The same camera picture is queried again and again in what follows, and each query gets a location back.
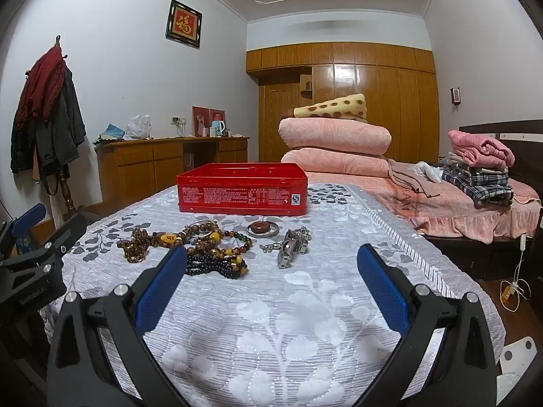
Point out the framed red wall picture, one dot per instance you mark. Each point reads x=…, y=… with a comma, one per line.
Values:
x=183, y=23

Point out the bed with pink sheet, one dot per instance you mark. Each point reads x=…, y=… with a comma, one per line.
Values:
x=449, y=216

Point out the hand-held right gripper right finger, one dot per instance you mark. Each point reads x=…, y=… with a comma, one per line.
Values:
x=384, y=292

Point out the red tin box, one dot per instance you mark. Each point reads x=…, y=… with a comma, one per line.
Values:
x=242, y=195

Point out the beige cloth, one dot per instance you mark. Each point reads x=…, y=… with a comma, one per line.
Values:
x=409, y=180

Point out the pink folded quilt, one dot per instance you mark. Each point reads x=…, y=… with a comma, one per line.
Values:
x=335, y=135
x=335, y=163

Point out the small wall device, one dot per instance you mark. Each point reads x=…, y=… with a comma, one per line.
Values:
x=455, y=95

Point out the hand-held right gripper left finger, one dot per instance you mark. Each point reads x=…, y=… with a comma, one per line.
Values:
x=163, y=288

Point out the white cloth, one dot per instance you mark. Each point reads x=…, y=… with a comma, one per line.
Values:
x=428, y=171

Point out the white cup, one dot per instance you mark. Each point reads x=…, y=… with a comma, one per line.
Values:
x=205, y=132

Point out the red photo frame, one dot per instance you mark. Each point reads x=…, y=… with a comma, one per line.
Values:
x=217, y=112
x=198, y=118

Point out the white perforated plate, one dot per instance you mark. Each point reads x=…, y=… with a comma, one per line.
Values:
x=519, y=356

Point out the wooden sideboard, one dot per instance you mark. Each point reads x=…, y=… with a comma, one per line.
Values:
x=135, y=165

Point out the wall socket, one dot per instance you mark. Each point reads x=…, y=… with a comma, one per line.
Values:
x=176, y=119

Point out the white plastic bag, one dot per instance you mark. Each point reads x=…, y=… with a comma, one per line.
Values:
x=138, y=128

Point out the dark jackets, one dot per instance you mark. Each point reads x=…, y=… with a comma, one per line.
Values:
x=63, y=127

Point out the teal white kettle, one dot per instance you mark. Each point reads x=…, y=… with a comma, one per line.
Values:
x=218, y=127

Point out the light blue bag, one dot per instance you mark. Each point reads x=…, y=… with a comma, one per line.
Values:
x=112, y=131

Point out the wooden wardrobe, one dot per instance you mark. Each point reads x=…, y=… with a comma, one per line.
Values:
x=382, y=106

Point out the grey white leaf bedspread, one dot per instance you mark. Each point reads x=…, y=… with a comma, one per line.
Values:
x=271, y=330

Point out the yellow spotted pillow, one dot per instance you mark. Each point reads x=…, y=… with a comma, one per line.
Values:
x=335, y=108

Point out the plaid folded clothes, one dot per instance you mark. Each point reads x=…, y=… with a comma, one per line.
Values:
x=479, y=184

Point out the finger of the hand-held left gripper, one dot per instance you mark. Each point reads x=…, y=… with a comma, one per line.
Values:
x=29, y=217
x=68, y=235

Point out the silver bangle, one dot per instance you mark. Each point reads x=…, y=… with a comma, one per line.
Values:
x=276, y=229

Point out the yellow amber pendant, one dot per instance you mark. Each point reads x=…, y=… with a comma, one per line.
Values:
x=169, y=238

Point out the pink folded clothes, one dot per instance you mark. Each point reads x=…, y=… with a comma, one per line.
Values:
x=479, y=146

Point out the red scarf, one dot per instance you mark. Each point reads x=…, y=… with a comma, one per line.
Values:
x=42, y=80

